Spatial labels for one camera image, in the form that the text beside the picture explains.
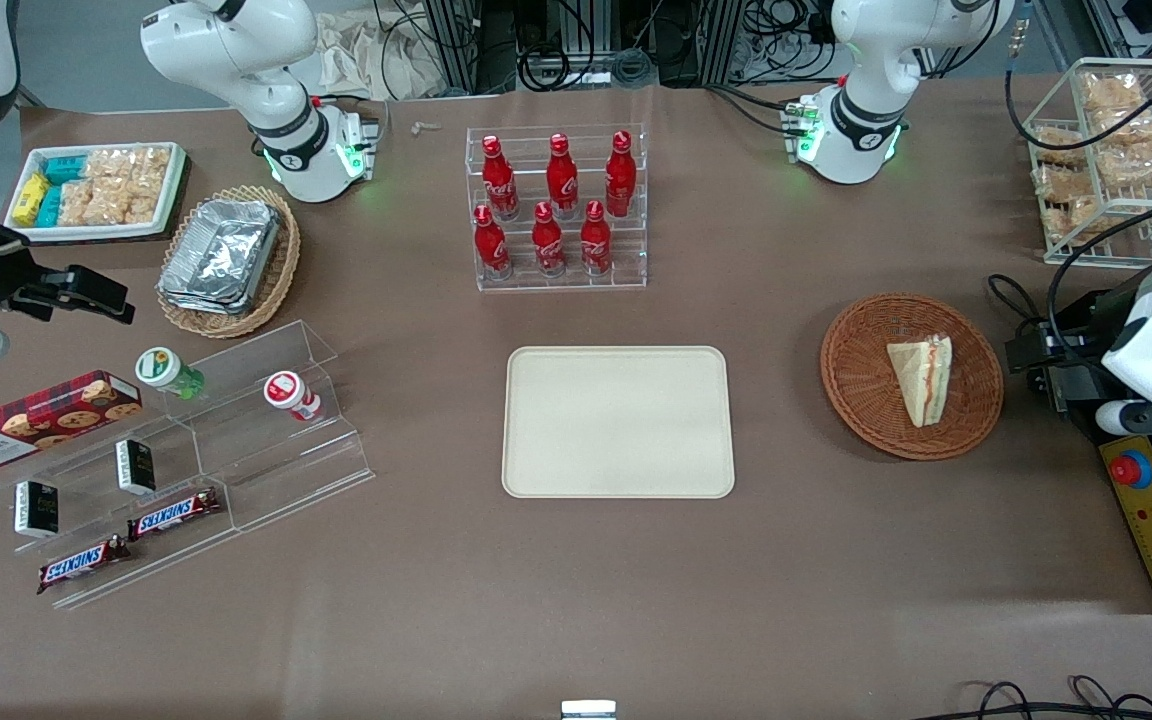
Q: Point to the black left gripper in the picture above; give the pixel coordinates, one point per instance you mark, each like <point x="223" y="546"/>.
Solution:
<point x="1078" y="337"/>

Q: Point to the red emergency stop button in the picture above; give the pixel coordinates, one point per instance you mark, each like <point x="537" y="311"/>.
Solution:
<point x="1131" y="470"/>

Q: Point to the white rectangular snack tray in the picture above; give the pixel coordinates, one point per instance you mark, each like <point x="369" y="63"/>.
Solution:
<point x="174" y="190"/>

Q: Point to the clear acrylic stepped shelf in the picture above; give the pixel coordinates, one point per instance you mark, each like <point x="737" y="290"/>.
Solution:
<point x="271" y="470"/>

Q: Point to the small black white box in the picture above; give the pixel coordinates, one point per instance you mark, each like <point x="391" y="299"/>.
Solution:
<point x="136" y="466"/>
<point x="36" y="508"/>

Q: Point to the clear rice cracker bag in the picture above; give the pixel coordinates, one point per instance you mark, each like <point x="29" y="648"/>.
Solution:
<point x="76" y="203"/>
<point x="131" y="165"/>
<point x="126" y="205"/>

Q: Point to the brown round wicker basket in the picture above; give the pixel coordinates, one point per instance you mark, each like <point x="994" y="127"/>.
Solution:
<point x="856" y="390"/>

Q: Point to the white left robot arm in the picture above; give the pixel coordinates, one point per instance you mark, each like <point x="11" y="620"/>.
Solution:
<point x="876" y="50"/>

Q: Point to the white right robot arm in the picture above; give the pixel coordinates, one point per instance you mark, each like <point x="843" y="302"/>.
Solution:
<point x="226" y="40"/>

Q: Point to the beige cloth bag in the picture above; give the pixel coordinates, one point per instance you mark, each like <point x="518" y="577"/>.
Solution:
<point x="376" y="55"/>

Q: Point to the clear acrylic bottle rack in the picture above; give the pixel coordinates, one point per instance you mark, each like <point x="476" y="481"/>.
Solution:
<point x="636" y="272"/>

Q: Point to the beige rectangular tray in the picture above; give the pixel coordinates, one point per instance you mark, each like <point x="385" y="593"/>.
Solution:
<point x="616" y="420"/>

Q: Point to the stacked aluminium foil trays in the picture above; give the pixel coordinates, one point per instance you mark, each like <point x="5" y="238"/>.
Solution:
<point x="221" y="255"/>

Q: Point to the green lidded drink cup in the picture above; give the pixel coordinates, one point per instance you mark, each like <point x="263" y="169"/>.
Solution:
<point x="161" y="368"/>

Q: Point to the red lidded drink cup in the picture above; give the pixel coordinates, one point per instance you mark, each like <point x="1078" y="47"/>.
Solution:
<point x="286" y="392"/>

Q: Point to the small clear plastic clip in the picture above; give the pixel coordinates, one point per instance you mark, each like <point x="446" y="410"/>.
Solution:
<point x="426" y="127"/>

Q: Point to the triangle sandwich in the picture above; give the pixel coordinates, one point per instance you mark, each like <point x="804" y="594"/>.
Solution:
<point x="921" y="380"/>

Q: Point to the bagged fried snack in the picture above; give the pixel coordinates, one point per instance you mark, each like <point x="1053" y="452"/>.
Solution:
<point x="1131" y="128"/>
<point x="1071" y="218"/>
<point x="1058" y="145"/>
<point x="1113" y="92"/>
<point x="1064" y="183"/>
<point x="1136" y="165"/>

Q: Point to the red cola bottle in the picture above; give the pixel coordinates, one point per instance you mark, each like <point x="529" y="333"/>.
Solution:
<point x="595" y="238"/>
<point x="489" y="242"/>
<point x="620" y="174"/>
<point x="499" y="180"/>
<point x="547" y="240"/>
<point x="562" y="177"/>

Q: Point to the light oval wicker basket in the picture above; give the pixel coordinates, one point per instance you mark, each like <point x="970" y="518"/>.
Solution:
<point x="279" y="290"/>

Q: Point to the snickers chocolate bar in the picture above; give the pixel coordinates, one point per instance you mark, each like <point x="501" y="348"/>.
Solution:
<point x="81" y="564"/>
<point x="174" y="514"/>

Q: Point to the red tartan cookie box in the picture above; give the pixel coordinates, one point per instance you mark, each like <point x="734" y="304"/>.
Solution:
<point x="36" y="420"/>

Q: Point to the teal snack packet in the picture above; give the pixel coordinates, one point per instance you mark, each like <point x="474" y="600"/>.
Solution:
<point x="66" y="169"/>
<point x="50" y="206"/>

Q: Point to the yellow snack packet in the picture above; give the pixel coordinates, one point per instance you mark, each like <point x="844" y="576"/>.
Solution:
<point x="29" y="200"/>

